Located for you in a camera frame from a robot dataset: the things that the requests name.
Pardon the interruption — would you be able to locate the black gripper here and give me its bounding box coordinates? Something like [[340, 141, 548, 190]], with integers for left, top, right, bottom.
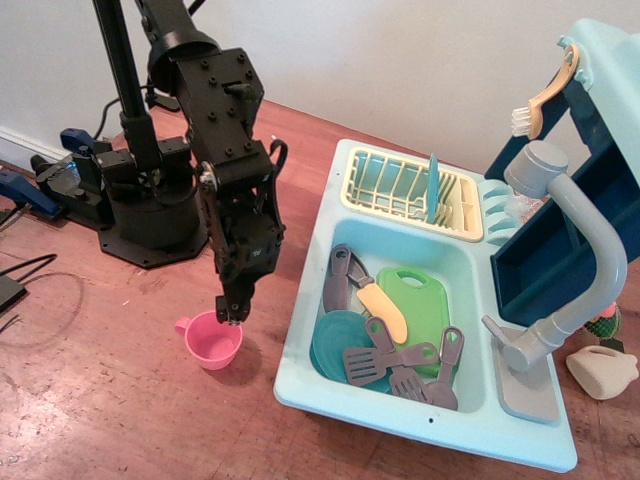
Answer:
[[197, 162, 285, 325]]

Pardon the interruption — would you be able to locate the pink plastic cup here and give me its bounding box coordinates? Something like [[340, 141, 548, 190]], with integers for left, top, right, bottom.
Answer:
[[174, 311, 244, 371]]

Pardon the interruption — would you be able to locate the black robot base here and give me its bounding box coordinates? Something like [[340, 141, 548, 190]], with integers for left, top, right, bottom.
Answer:
[[97, 137, 208, 269]]

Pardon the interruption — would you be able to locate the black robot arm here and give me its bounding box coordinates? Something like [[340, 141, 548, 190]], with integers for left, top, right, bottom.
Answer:
[[138, 1, 288, 325]]

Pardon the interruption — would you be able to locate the teal plate in sink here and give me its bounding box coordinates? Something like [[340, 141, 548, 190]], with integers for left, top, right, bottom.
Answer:
[[310, 310, 373, 385]]

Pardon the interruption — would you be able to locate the light blue toy sink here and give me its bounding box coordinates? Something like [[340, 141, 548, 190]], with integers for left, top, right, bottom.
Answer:
[[274, 140, 577, 473]]

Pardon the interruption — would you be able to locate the yellow toy knife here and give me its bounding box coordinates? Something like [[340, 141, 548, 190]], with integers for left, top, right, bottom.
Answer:
[[347, 251, 408, 344]]

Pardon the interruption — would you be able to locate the grey slotted spatula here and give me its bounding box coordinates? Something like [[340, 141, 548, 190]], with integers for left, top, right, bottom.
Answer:
[[342, 317, 396, 386]]

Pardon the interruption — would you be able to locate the green cutting board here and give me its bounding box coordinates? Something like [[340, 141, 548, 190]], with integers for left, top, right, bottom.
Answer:
[[376, 267, 450, 350]]

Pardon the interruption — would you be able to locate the blue black clamp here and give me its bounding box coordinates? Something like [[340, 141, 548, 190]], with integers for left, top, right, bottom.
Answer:
[[1, 128, 113, 229]]

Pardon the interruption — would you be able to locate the yellow dish rack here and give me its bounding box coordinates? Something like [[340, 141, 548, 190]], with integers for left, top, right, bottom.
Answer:
[[341, 147, 484, 242]]

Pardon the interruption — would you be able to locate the black flat device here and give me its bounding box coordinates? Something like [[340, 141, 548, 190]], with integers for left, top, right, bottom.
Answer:
[[0, 275, 27, 313]]

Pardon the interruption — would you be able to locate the grey toy ladle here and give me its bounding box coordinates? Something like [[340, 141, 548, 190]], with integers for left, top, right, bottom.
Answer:
[[426, 326, 465, 411]]

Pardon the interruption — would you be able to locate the teal plate in rack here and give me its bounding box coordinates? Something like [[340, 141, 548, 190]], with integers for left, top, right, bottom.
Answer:
[[426, 153, 440, 224]]

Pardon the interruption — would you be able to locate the dark blue toy shelf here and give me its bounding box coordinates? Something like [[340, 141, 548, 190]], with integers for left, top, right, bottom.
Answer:
[[491, 81, 639, 327]]

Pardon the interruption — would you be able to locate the grey toy faucet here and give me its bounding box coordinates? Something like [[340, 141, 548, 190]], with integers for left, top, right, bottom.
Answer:
[[491, 140, 639, 372]]

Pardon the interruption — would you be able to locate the tan dish brush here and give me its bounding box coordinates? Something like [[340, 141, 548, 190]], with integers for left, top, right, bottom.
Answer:
[[511, 43, 580, 140]]

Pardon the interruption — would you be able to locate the green toy vegetable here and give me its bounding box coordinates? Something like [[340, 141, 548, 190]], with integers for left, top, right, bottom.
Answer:
[[583, 302, 625, 353]]

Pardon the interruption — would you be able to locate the black cable on floor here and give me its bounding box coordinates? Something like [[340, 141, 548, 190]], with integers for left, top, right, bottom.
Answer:
[[0, 252, 84, 350]]

